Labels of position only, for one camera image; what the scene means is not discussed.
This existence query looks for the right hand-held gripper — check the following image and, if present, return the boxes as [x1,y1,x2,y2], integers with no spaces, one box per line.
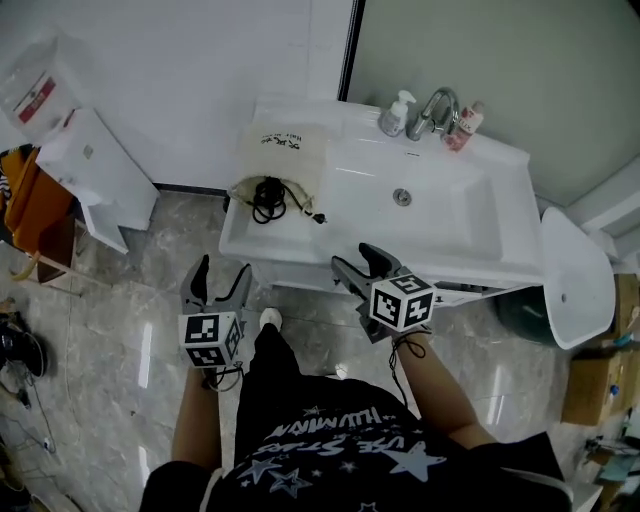
[330,242,437,346]

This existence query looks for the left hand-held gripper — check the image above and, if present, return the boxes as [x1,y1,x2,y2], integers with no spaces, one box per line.
[178,253,253,369]

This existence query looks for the black hair dryer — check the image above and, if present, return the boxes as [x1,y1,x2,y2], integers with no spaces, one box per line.
[251,175,329,226]

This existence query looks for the beige cloth bag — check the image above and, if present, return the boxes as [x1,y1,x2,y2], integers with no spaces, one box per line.
[228,122,332,217]

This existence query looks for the person's right forearm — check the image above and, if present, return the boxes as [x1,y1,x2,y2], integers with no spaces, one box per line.
[391,331,497,450]

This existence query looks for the person's left forearm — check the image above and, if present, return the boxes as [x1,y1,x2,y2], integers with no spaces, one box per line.
[171,366,245,472]

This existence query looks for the person's white shoe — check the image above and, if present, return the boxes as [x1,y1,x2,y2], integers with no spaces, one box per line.
[259,306,285,332]

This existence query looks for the person's black trouser leg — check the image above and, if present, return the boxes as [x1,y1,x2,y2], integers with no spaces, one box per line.
[248,323,302,384]

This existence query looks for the white ceramic washbasin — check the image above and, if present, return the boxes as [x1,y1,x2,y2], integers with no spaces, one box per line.
[218,96,547,291]

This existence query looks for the white pump soap dispenser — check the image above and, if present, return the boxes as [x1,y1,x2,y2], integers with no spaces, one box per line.
[377,89,418,138]

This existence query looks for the white side cabinet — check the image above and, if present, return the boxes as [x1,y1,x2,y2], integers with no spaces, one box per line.
[35,106,161,255]

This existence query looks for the dark green bin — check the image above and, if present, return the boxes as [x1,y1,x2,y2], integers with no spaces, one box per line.
[493,286,557,347]

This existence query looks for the chrome faucet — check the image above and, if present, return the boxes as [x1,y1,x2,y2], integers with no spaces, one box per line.
[405,87,461,142]

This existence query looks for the pink bottle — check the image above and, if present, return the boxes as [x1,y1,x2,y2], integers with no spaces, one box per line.
[441,100,486,153]

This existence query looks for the black printed t-shirt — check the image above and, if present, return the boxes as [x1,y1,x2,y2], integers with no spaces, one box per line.
[141,372,575,512]

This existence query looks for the brown cardboard box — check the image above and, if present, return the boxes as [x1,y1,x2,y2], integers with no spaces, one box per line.
[560,343,640,427]

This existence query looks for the left gripper black wrist cord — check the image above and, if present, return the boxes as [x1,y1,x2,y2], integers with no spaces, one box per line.
[201,360,246,394]

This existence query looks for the gripper black wrist cord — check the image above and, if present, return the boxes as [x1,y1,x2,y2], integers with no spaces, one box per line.
[388,328,432,404]
[201,360,246,394]

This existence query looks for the right gripper black wrist cord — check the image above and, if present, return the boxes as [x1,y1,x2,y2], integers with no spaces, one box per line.
[388,328,432,404]

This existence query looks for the black door frame strip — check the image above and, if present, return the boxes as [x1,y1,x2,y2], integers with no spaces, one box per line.
[336,0,367,102]

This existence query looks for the thin floor cable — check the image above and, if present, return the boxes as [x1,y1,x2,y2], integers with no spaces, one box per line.
[0,372,59,456]

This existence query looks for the clear plastic wall dispenser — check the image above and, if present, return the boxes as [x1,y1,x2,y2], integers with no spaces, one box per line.
[0,35,85,147]

